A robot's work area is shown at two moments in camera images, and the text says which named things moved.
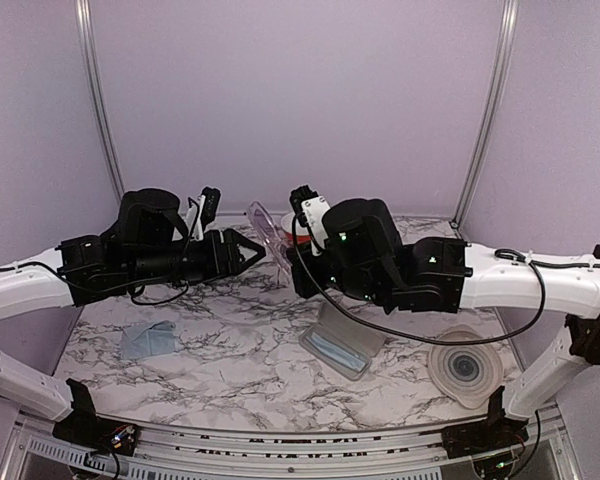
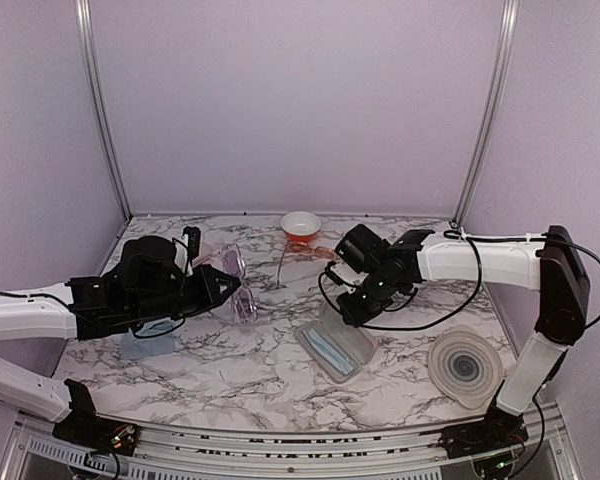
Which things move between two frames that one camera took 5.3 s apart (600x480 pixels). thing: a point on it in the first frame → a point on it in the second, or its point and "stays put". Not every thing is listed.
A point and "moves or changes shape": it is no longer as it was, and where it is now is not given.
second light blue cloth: x=141 y=341 stays put
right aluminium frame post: x=486 y=132 stays put
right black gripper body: x=308 y=284 → x=371 y=304
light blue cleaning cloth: x=337 y=352 moves or changes shape
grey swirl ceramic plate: x=468 y=372 stays put
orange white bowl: x=303 y=235 stays put
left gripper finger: x=232 y=236 → x=231 y=281
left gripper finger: x=243 y=265 → x=221 y=297
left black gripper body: x=212 y=267 → x=197 y=300
